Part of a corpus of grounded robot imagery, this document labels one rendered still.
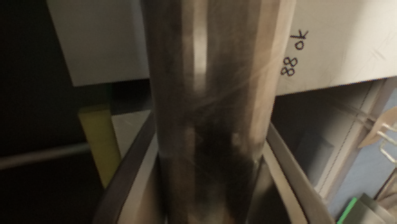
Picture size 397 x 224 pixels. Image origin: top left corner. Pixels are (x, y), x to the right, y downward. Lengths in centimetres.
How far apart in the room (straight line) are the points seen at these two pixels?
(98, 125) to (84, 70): 7
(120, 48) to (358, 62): 26
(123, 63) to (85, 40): 5
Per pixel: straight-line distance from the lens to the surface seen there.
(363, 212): 102
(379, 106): 67
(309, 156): 78
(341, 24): 23
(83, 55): 27
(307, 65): 21
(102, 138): 31
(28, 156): 46
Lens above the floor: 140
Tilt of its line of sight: 17 degrees down
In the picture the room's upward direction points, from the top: 100 degrees counter-clockwise
